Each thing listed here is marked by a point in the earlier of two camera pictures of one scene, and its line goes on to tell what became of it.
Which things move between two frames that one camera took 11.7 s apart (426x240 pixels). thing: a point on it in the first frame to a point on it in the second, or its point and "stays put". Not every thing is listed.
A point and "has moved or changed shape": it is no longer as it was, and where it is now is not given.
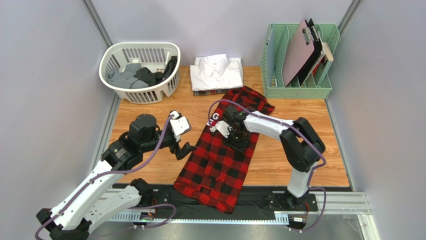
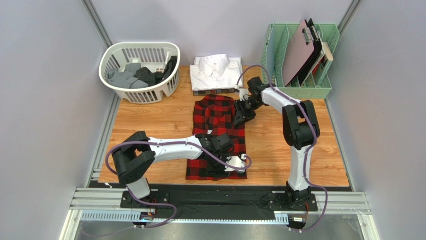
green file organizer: [280, 38] stays put
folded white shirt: [217, 72] stays put
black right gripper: [238, 141] to [240, 111]
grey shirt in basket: [125, 79] stays put
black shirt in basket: [144, 74] stays put
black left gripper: [180, 153] to [216, 174]
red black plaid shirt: [211, 172] has moved or changed shape
